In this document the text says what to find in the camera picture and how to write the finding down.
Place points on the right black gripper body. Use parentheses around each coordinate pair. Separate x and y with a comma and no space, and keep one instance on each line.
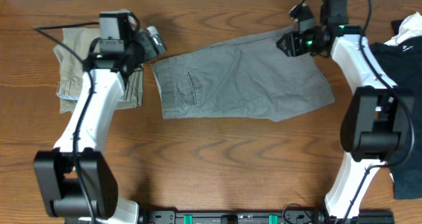
(303,43)

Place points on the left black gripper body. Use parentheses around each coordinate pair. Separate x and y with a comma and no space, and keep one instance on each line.
(135,51)

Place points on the grey shorts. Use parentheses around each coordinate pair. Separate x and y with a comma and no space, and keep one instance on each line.
(244,77)

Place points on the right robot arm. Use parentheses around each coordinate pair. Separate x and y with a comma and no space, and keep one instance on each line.
(378,121)

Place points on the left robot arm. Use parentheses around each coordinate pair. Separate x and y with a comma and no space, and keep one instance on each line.
(74,178)

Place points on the folded khaki shorts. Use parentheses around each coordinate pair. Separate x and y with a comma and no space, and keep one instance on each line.
(70,70)

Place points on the white garment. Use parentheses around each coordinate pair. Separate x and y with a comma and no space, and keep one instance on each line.
(405,29)

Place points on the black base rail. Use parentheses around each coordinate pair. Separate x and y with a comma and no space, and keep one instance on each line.
(289,216)

